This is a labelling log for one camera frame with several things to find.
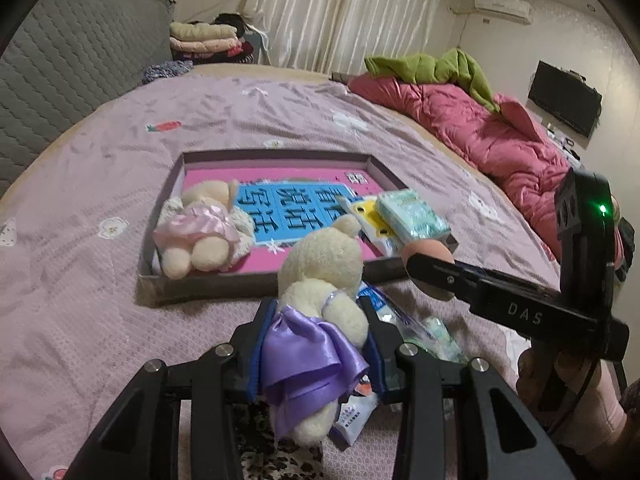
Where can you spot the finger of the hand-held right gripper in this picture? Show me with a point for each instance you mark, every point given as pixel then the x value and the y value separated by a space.
pixel 440 272

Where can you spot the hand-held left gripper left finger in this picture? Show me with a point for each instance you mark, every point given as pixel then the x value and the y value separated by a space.
pixel 256 360

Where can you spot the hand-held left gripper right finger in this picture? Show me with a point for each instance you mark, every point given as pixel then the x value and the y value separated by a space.
pixel 378 380

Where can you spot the peach soft ball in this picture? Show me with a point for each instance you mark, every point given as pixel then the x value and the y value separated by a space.
pixel 430 260

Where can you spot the green tissue pack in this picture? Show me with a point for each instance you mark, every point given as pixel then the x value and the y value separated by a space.
pixel 415 217

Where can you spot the blue white cartoon packet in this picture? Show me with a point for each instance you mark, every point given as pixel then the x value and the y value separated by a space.
pixel 385 307

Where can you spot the green sponge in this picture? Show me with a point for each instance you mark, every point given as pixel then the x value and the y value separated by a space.
pixel 440 340

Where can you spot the dark grey cardboard box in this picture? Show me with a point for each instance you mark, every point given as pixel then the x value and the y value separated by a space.
pixel 225 287

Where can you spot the yellow cartoon wipes packet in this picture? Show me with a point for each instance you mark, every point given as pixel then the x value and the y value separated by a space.
pixel 372 225

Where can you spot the leopard print scrunchie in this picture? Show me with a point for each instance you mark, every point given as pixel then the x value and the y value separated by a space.
pixel 280 455

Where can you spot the cream plush toy purple dress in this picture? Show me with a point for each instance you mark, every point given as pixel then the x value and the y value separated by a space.
pixel 320 280

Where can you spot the cream plush toy pink dress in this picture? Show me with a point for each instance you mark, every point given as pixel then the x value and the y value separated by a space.
pixel 195 225

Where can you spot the person's right hand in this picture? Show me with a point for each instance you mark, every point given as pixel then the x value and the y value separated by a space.
pixel 595 410

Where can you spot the white sachet blue print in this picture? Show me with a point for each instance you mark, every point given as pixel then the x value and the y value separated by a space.
pixel 352 415

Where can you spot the pink red quilt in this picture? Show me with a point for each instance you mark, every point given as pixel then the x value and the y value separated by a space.
pixel 475 130

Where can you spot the pink picture book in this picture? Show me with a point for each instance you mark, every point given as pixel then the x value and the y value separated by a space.
pixel 280 210

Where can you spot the lilac printed bed sheet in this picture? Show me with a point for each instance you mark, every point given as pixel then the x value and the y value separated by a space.
pixel 90 260

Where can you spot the green blanket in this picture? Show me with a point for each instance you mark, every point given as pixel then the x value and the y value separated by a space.
pixel 440 67

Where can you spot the white air conditioner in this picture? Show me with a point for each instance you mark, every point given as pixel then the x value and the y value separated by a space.
pixel 502 7

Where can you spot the white curtain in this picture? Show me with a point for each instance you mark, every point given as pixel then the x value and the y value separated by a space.
pixel 340 10

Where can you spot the dark patterned cloth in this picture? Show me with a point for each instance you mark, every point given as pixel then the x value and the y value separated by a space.
pixel 165 70

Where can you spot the stack of folded clothes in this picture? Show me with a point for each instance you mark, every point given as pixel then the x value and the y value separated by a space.
pixel 200 40

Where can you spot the grey quilted headboard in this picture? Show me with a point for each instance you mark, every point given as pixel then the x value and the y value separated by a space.
pixel 65 70

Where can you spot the clutter on wall shelf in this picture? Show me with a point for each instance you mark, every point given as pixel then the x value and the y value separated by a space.
pixel 562 140

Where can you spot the black wall television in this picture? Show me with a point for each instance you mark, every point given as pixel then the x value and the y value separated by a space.
pixel 565 97

